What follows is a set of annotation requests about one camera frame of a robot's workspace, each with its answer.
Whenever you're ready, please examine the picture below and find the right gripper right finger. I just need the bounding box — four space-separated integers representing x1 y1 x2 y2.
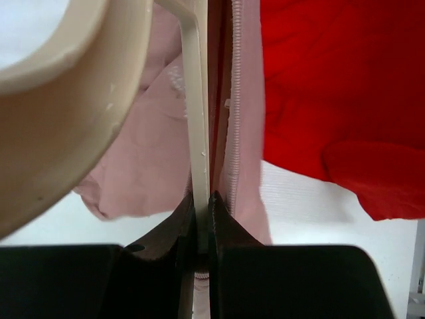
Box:
208 193 394 318

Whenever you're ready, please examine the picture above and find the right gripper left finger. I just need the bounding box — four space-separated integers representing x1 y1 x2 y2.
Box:
1 195 195 318

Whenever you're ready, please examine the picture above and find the pink t shirt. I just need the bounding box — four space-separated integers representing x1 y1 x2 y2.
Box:
75 1 270 318

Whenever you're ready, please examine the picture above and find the beige plastic hanger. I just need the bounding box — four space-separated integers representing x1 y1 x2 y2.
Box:
1 1 210 261

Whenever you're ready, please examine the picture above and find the red t shirt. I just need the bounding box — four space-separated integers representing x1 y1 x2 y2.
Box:
260 1 424 221

